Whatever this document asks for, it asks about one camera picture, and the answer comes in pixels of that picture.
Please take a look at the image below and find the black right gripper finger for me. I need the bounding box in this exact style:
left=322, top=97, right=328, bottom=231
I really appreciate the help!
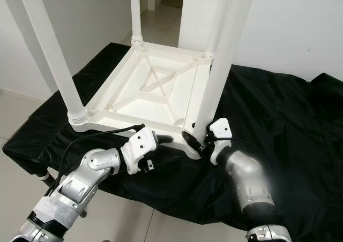
left=181, top=131, right=202, bottom=150

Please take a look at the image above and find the white plastic table top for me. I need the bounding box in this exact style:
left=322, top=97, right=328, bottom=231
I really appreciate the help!
left=67, top=39, right=216, bottom=160

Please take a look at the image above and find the white plastic table leg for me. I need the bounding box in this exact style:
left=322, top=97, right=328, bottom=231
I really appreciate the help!
left=130, top=0, right=144, bottom=43
left=193, top=0, right=258, bottom=138
left=16, top=0, right=89, bottom=127
left=204, top=0, right=234, bottom=55

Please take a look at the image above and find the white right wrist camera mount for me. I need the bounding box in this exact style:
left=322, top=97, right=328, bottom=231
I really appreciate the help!
left=208, top=118, right=233, bottom=165

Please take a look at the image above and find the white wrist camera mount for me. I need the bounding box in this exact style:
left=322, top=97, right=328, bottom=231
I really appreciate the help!
left=121, top=125, right=159, bottom=174
left=208, top=118, right=233, bottom=165

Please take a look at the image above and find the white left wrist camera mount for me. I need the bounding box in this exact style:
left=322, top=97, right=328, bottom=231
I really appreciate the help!
left=121, top=125, right=159, bottom=174

